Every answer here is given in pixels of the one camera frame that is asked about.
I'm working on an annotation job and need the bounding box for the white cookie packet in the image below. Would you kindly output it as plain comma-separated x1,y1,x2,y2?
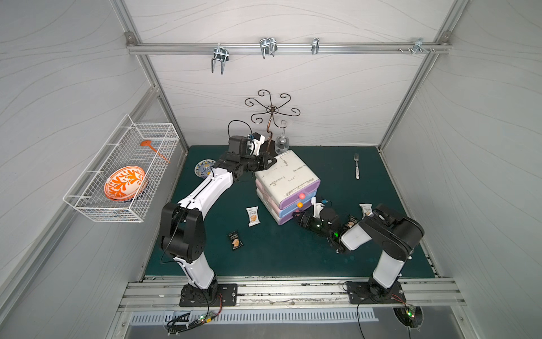
246,206,261,227
359,203,373,216

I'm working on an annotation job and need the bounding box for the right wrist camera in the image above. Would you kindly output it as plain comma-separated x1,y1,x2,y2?
311,197,328,218

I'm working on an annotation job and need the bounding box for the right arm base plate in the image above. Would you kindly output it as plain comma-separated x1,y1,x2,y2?
342,280,407,305

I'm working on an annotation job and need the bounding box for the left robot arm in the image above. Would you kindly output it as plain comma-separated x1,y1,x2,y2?
159,152,277,292

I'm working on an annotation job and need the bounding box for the brown wire mug tree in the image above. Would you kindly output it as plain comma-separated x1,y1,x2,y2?
244,89,301,153

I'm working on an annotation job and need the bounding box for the white vent strip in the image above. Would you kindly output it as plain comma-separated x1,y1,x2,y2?
130,307,379,327

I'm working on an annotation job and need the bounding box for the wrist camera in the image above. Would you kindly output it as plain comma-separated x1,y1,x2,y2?
228,133,265,156
311,197,328,218

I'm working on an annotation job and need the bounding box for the white wire basket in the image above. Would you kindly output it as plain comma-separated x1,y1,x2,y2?
63,115,179,223

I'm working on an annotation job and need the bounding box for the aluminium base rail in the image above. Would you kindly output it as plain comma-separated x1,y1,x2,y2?
118,276,467,311

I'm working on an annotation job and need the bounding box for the metal hook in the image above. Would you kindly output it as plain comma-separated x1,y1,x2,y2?
211,45,230,75
259,38,278,59
311,38,320,55
398,38,436,55

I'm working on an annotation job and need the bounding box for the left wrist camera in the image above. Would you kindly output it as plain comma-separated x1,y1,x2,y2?
228,133,265,156

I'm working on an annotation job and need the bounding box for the blue patterned bowl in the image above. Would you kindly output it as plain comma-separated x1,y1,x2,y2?
194,159,215,179

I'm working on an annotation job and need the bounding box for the white drawer cabinet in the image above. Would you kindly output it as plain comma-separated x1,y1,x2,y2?
255,150,320,204

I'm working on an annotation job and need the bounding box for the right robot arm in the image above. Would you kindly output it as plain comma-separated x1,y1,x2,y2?
292,204,425,297

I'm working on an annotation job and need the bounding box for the metal fork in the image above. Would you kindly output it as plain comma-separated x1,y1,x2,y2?
354,153,360,180

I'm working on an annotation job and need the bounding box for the black cookie packet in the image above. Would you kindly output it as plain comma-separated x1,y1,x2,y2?
344,216,359,229
227,230,244,250

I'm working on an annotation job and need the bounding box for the purple drawer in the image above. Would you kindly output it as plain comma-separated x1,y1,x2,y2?
256,191,310,225
277,179,320,210

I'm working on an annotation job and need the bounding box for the green table mat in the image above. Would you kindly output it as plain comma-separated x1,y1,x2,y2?
145,145,436,279

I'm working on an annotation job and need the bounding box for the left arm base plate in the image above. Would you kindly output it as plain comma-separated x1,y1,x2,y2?
179,283,238,307

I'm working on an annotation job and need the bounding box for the orange spatula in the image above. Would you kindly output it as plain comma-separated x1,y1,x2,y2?
140,140,170,163

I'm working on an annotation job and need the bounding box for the aluminium top rail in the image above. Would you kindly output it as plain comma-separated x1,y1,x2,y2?
127,41,453,57

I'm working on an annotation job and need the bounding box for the blue drawer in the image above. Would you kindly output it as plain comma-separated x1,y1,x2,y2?
256,189,317,219

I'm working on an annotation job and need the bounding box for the orange patterned plate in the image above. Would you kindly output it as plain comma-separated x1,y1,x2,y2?
104,166,148,202

